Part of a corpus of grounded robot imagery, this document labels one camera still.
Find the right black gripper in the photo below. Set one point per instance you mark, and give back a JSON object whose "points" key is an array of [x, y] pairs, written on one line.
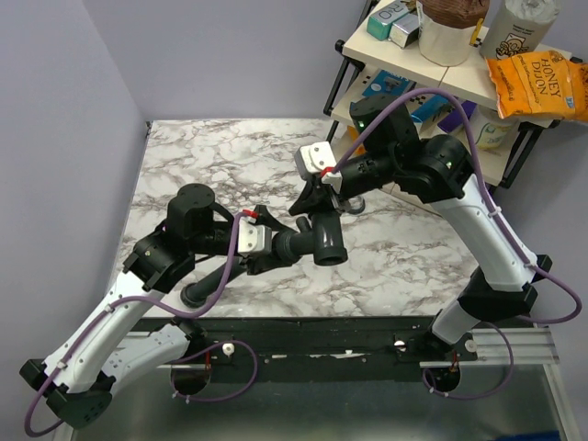
{"points": [[317, 197]]}

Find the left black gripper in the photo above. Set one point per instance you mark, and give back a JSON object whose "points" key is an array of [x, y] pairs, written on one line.
{"points": [[264, 265]]}

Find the clear plastic pipe fitting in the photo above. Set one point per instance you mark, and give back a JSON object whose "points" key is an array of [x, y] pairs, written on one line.
{"points": [[354, 206]]}

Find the grey T pipe fitting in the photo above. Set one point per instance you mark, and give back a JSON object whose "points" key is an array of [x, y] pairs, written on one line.
{"points": [[321, 236]]}

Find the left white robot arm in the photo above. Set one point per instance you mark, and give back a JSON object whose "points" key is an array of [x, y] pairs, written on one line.
{"points": [[173, 275]]}

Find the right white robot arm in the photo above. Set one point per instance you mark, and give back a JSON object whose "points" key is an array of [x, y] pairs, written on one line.
{"points": [[440, 172]]}

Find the blue product box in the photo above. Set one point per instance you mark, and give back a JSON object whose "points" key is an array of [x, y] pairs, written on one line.
{"points": [[384, 82]]}

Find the blue white carton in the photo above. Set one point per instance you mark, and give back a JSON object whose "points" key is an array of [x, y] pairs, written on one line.
{"points": [[424, 107]]}

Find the purple white carton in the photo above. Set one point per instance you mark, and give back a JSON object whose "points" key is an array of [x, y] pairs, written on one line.
{"points": [[453, 121]]}

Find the white round container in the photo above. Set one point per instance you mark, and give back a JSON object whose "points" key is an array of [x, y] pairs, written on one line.
{"points": [[488, 128]]}

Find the teal green box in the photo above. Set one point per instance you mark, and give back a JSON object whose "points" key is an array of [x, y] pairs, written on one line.
{"points": [[380, 22]]}

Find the silver small box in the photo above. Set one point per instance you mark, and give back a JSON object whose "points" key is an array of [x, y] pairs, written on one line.
{"points": [[405, 31]]}

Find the white tub brown lid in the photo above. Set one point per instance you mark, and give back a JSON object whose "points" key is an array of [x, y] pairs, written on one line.
{"points": [[447, 29]]}

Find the orange honey dijon chip bag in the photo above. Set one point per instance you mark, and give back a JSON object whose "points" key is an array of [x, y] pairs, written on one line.
{"points": [[540, 84]]}

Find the grey cylindrical canister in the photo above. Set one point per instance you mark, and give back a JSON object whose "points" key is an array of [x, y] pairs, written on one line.
{"points": [[518, 27]]}

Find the aluminium frame rail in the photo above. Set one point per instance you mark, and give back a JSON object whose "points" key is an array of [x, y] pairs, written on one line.
{"points": [[514, 347]]}

